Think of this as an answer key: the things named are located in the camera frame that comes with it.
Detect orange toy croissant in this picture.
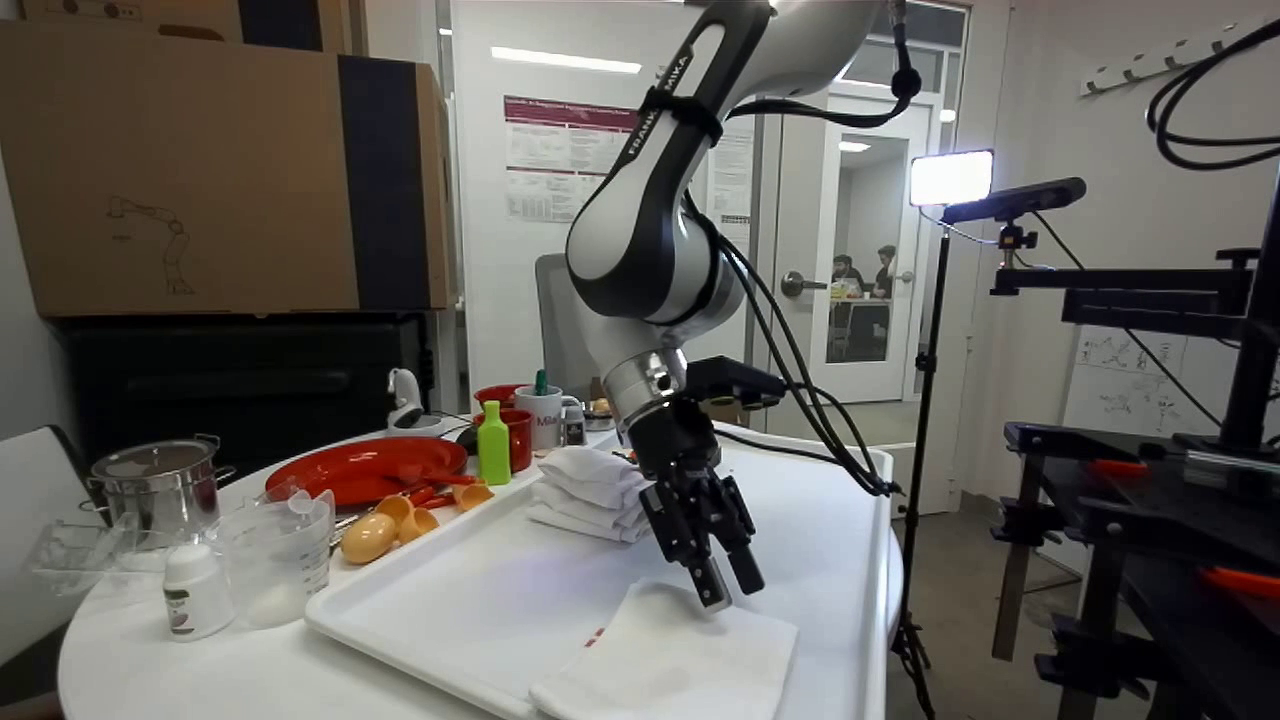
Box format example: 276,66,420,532
373,488,443,544

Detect white towel with red stripes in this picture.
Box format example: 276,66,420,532
532,576,803,720

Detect green plastic bottle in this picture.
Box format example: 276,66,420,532
472,396,517,488

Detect black cabinet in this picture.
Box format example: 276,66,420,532
55,312,434,474

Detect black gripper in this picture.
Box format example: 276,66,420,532
617,396,773,617

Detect wall poster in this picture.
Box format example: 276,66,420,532
498,92,670,233

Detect small orange toy food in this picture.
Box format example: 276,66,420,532
447,474,497,517

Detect clear plastic container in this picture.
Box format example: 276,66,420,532
216,484,341,631

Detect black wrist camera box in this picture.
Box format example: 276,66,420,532
685,351,791,413

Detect black hanging cable loop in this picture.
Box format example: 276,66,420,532
1143,12,1280,173

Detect small white bottle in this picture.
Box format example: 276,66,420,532
159,536,233,639

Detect yellow toy lemon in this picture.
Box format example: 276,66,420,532
335,506,405,567

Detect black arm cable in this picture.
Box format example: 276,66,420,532
685,194,901,499

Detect black workbench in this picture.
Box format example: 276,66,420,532
991,416,1280,720

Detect large cardboard box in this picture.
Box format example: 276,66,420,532
0,17,456,320

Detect black camera rig arm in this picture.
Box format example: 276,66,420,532
986,183,1280,457

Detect white plastic tray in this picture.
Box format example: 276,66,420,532
298,422,901,720

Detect folded white cloth stack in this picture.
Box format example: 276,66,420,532
518,445,654,547

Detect black light stand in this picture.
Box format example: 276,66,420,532
887,213,957,720

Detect small dark jar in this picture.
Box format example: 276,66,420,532
556,396,590,446

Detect whiteboard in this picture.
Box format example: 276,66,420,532
1063,322,1237,435

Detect grey office chair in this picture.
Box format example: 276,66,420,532
532,250,630,401

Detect white bottle green cap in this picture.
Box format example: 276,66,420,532
529,368,564,457

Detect white door with window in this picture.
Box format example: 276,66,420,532
773,92,935,406

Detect red bowl with food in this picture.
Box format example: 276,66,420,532
258,433,472,511

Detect bright light panel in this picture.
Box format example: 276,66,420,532
909,147,998,213

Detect black bar camera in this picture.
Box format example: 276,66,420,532
938,173,1091,228

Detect wall hook rail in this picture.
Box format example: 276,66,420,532
1079,35,1262,100

